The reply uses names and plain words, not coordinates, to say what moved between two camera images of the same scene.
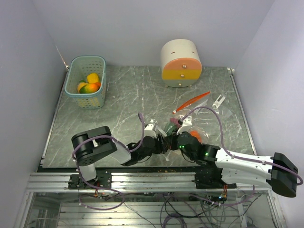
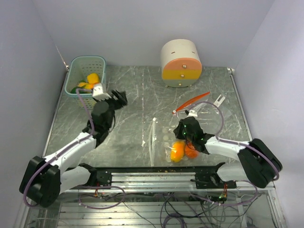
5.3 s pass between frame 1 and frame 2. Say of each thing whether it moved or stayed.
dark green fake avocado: moved
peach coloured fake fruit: stayed
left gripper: moved
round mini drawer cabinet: stayed
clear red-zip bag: stayed
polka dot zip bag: moved
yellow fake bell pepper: stayed
